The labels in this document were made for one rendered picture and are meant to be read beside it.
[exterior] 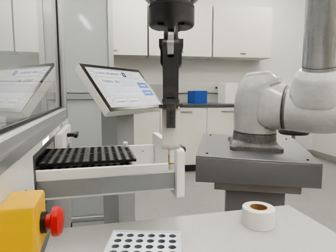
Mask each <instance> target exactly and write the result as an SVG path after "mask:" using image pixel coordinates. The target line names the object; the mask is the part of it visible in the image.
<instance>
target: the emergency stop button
mask: <svg viewBox="0 0 336 252"><path fill-rule="evenodd" d="M64 223H65V217H64V211H63V209H62V208H61V207H60V206H54V207H52V209H51V214H46V216H45V229H46V230H50V231H51V235H52V236H53V237H58V236H60V235H61V234H62V233H63V229H64Z"/></svg>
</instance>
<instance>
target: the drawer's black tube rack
mask: <svg viewBox="0 0 336 252"><path fill-rule="evenodd" d="M125 152H126V151H124V149H123V146H122V145H121V146H98V147H74V148H50V149H45V150H44V151H43V152H42V153H41V154H40V155H39V156H38V158H37V159H36V160H35V167H40V168H39V169H38V170H54V169H71V168H89V167H106V166H123V165H133V163H132V162H129V160H128V157H127V155H126V153H125Z"/></svg>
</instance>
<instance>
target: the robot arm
mask: <svg viewBox="0 0 336 252"><path fill-rule="evenodd" d="M145 1H146V2H147V3H148V4H149V6H148V25H149V27H150V28H151V29H153V30H155V31H164V33H163V38H159V49H160V63H161V66H162V76H163V99H162V104H159V109H162V149H180V108H182V107H183V104H182V103H179V102H180V100H179V68H180V67H181V65H182V51H183V48H184V39H183V38H178V32H180V31H188V30H190V29H192V28H193V27H194V25H195V6H194V4H195V3H196V2H197V1H198V0H145ZM233 125H234V126H233V136H229V137H228V141H230V150H232V151H255V152H272V153H284V148H283V147H281V146H279V144H278V143H277V130H282V129H284V130H290V131H295V132H302V133H311V134H333V133H336V0H305V11H304V30H303V49H302V68H300V69H299V70H298V71H297V72H296V73H295V75H294V76H293V79H292V83H291V85H286V84H282V83H281V78H280V77H279V76H278V75H277V74H276V73H274V72H272V71H256V72H249V73H247V74H246V75H245V76H244V77H243V78H242V80H241V81H240V83H239V86H238V88H237V91H236V95H235V101H234V111H233Z"/></svg>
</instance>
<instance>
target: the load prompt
mask: <svg viewBox="0 0 336 252"><path fill-rule="evenodd" d="M93 71H94V72H95V74H96V75H97V76H98V77H112V78H127V79H131V77H130V75H129V74H128V72H123V71H113V70H103V69H93Z"/></svg>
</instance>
